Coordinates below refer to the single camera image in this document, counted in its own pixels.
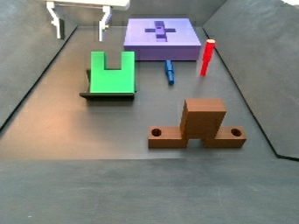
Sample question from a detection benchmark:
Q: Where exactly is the red cylindrical peg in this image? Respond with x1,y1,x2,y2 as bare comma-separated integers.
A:
200,39,216,76

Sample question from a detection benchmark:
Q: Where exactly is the brown T-shaped block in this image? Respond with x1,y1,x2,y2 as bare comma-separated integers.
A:
148,98,246,149

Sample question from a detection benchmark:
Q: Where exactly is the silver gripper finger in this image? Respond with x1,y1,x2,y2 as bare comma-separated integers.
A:
45,2,62,39
97,6,112,41

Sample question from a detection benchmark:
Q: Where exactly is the green U-shaped block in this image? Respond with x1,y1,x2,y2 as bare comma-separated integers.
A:
89,52,136,94

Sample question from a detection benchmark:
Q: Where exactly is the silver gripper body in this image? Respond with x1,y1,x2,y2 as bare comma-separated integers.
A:
44,0,129,11

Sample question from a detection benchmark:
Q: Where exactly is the blue cylindrical peg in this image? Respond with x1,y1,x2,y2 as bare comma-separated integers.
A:
164,60,174,85

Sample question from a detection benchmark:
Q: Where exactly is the purple board with cross slot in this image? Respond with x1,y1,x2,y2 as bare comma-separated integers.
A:
124,18,201,61

